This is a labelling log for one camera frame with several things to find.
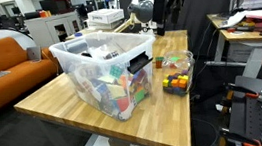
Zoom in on white round panel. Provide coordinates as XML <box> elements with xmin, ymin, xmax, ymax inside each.
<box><xmin>0</xmin><ymin>23</ymin><xmax>38</xmax><ymax>54</ymax></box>

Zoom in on white flat box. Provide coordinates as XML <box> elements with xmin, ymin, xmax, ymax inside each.
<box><xmin>84</xmin><ymin>16</ymin><xmax>125</xmax><ymax>34</ymax></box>

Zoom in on black perforated breadboard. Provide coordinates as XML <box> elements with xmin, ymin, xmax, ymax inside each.
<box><xmin>216</xmin><ymin>72</ymin><xmax>262</xmax><ymax>146</ymax></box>

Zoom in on orange sofa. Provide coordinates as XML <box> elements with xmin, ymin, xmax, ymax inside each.
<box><xmin>0</xmin><ymin>31</ymin><xmax>65</xmax><ymax>120</ymax></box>

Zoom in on clear plastic storage box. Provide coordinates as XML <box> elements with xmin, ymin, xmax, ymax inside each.
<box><xmin>47</xmin><ymin>24</ymin><xmax>166</xmax><ymax>130</ymax></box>

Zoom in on black appliance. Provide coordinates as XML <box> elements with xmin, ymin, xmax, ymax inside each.
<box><xmin>38</xmin><ymin>0</ymin><xmax>75</xmax><ymax>18</ymax></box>

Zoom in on blue round lid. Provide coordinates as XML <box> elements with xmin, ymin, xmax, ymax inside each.
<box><xmin>73</xmin><ymin>31</ymin><xmax>84</xmax><ymax>39</ymax></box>

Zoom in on white cabinet with doors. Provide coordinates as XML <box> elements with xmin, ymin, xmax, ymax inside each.
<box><xmin>22</xmin><ymin>10</ymin><xmax>85</xmax><ymax>50</ymax></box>

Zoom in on red black tools pile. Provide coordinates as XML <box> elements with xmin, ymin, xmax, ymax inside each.
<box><xmin>225</xmin><ymin>20</ymin><xmax>262</xmax><ymax>43</ymax></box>

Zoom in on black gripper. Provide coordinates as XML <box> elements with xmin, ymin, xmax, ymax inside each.
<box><xmin>150</xmin><ymin>0</ymin><xmax>173</xmax><ymax>38</ymax></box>

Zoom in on black cable loop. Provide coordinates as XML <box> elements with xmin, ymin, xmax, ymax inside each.
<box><xmin>190</xmin><ymin>115</ymin><xmax>223</xmax><ymax>146</ymax></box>

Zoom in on grey laptop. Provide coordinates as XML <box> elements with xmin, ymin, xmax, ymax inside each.
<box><xmin>25</xmin><ymin>45</ymin><xmax>44</xmax><ymax>64</ymax></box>

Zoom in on white papers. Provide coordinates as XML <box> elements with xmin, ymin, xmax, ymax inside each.
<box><xmin>215</xmin><ymin>9</ymin><xmax>250</xmax><ymax>30</ymax></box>

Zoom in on wooden side desk white legs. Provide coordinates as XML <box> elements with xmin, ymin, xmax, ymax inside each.
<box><xmin>198</xmin><ymin>7</ymin><xmax>262</xmax><ymax>87</ymax></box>

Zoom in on orange handled black clamp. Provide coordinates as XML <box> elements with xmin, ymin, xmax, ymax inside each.
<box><xmin>217</xmin><ymin>124</ymin><xmax>262</xmax><ymax>146</ymax></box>
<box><xmin>224</xmin><ymin>80</ymin><xmax>261</xmax><ymax>103</ymax></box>

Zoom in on small orange box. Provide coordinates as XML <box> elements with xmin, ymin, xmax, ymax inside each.
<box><xmin>38</xmin><ymin>8</ymin><xmax>53</xmax><ymax>19</ymax></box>

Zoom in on small dark green puzzle cube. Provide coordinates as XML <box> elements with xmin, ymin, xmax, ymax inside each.
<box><xmin>154</xmin><ymin>56</ymin><xmax>166</xmax><ymax>70</ymax></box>

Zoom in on glass jar of colourful cubes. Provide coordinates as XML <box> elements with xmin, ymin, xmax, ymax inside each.
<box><xmin>158</xmin><ymin>48</ymin><xmax>200</xmax><ymax>100</ymax></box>

